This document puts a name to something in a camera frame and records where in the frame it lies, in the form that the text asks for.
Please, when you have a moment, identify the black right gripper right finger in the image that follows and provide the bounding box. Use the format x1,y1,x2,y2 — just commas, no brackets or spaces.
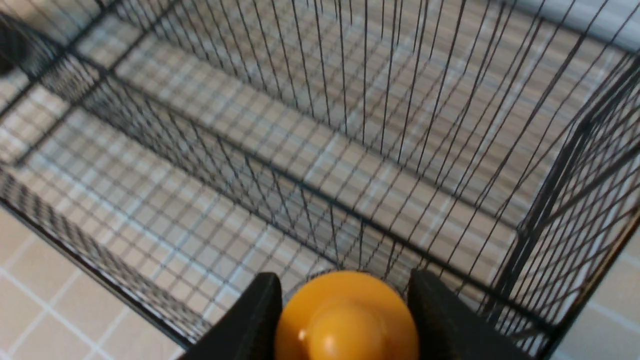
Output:
407,269,530,360

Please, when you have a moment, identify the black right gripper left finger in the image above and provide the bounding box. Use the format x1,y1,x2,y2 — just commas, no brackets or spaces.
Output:
180,272,283,360

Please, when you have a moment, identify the small bottle orange cap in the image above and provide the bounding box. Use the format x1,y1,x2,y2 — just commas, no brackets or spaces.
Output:
274,270,420,360

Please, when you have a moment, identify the black wire mesh rack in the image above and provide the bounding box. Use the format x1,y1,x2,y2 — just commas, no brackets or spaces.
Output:
1,0,639,360

